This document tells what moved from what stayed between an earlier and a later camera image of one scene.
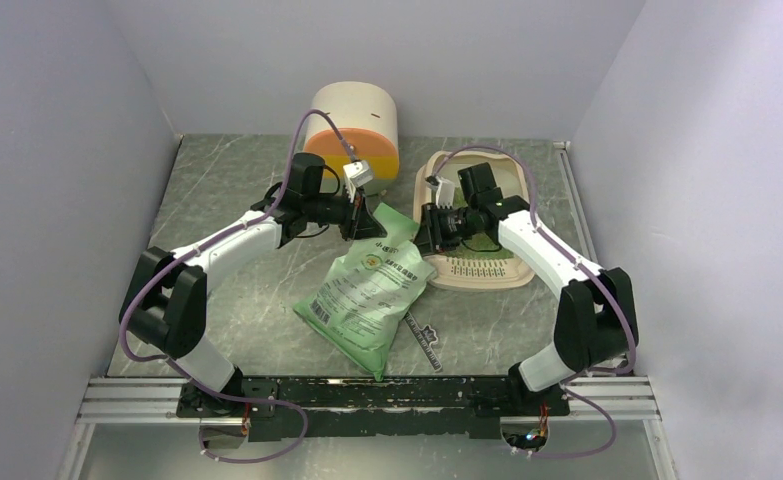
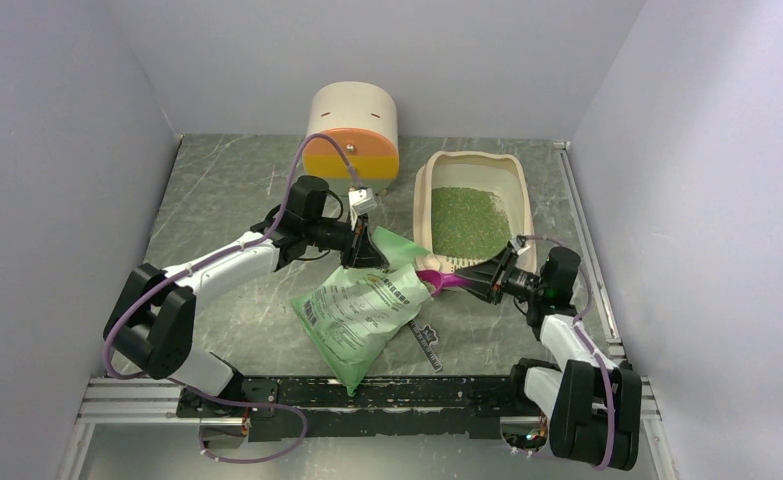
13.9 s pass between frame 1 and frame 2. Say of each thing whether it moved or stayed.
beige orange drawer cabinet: stayed
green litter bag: moved
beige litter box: stayed
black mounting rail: stayed
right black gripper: moved
